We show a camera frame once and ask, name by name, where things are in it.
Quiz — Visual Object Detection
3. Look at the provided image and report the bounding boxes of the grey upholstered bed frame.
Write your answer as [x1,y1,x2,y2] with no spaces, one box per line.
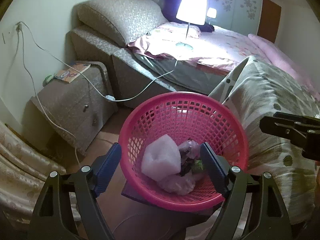
[69,26,213,110]

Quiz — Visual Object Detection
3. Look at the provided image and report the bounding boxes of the grey bedside cabinet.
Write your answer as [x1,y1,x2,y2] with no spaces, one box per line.
[31,61,118,155]

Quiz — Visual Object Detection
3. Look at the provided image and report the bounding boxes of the colourful book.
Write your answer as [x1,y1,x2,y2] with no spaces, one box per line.
[54,63,91,83]

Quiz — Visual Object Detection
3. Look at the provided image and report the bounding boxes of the dark wrapper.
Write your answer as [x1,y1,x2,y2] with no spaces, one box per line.
[179,151,200,177]

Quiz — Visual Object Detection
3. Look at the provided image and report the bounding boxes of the dark purple plush toy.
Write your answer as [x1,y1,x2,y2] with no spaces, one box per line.
[159,0,215,33]

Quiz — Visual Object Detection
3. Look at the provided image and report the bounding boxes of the glass floral wardrobe doors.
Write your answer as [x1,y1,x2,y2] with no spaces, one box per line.
[206,0,263,35]

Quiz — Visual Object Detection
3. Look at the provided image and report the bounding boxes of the cat print plastic bag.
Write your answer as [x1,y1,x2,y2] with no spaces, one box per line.
[157,139,204,196]

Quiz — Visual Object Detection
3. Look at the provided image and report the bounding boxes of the green pea snack packet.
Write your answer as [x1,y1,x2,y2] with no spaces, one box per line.
[191,159,204,174]

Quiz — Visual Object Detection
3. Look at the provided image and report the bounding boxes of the brown wooden door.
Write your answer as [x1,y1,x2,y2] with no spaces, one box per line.
[258,0,281,43]

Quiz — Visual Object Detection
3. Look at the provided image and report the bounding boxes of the pink folded duvet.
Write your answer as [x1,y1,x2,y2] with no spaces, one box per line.
[248,34,319,101]

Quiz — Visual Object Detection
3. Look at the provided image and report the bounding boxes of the white foam packing piece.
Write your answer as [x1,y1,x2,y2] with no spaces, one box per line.
[141,134,181,181]

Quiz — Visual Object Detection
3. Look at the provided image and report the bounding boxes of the pink plastic mesh basket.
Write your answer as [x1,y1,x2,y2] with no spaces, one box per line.
[119,92,249,212]

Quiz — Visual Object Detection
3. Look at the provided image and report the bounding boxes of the beige patterned curtain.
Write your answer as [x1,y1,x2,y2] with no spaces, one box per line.
[1,123,66,226]

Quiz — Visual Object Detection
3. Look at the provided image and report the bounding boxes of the lit white table lamp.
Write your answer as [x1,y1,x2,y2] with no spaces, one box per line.
[176,0,207,50]

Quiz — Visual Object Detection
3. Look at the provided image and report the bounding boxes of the pink floral bed sheet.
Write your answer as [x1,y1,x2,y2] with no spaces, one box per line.
[128,22,271,75]

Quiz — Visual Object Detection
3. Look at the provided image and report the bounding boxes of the small green gadget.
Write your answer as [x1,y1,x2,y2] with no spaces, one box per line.
[42,75,54,87]

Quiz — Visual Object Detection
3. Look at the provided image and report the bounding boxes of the grey patterned headboard cushion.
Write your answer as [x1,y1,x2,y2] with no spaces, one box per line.
[76,0,168,47]

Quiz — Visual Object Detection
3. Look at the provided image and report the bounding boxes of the white lamp power cable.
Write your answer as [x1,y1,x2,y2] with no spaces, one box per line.
[19,21,179,103]

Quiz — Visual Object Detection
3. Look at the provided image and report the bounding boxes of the white wall socket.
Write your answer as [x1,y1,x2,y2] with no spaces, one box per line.
[1,22,21,44]

